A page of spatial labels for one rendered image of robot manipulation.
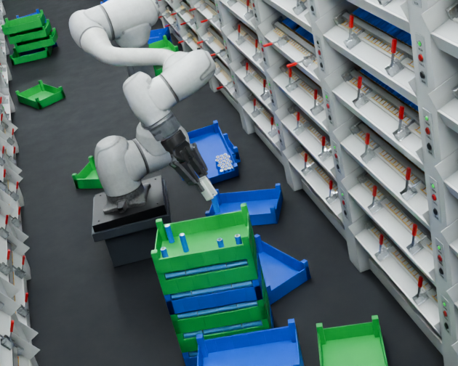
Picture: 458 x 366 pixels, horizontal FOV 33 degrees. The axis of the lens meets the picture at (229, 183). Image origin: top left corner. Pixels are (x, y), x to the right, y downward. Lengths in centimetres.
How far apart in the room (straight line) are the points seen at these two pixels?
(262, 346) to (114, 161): 107
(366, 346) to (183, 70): 105
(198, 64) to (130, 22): 53
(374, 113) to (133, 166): 117
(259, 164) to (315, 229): 69
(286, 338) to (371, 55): 88
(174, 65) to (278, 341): 89
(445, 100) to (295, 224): 149
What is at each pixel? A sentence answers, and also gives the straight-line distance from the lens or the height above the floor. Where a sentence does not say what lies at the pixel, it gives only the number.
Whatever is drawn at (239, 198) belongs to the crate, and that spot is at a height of 2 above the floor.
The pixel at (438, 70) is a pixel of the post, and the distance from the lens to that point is 183.
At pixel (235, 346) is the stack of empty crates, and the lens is 242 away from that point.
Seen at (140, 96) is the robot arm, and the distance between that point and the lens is 234.
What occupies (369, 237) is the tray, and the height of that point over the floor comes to 18.
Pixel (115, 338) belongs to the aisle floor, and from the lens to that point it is 289.
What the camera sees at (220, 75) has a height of 17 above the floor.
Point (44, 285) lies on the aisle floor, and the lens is 332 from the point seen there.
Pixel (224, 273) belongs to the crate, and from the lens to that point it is 239.
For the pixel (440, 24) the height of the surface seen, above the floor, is 112.
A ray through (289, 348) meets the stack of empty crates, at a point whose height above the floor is 16.
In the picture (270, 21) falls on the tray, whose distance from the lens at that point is 315.
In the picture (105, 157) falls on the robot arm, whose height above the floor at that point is 46.
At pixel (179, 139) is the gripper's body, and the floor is 75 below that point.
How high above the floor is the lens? 172
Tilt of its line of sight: 28 degrees down
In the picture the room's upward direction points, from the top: 14 degrees counter-clockwise
